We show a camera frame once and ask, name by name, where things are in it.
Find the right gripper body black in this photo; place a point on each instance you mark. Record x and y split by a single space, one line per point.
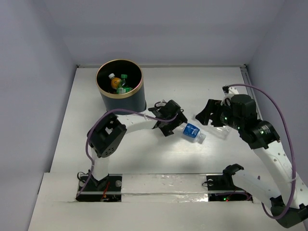
226 114

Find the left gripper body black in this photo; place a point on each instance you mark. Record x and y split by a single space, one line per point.
172 121

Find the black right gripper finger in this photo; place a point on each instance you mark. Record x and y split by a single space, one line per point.
204 116
217 120

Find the clear bottle white blue cap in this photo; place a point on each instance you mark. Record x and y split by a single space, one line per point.
221 132

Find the blue label clear bottle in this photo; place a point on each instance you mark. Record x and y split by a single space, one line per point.
192 132

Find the green plastic soda bottle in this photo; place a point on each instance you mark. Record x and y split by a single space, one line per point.
123 86

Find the long orange juice bottle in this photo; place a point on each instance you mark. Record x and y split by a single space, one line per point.
115 81

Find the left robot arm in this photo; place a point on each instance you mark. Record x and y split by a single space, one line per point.
106 134

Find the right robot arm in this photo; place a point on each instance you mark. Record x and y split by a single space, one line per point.
287 198

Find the dark bin with gold rim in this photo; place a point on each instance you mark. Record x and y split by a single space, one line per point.
133 100

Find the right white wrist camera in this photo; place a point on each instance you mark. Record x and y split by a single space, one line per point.
228 92

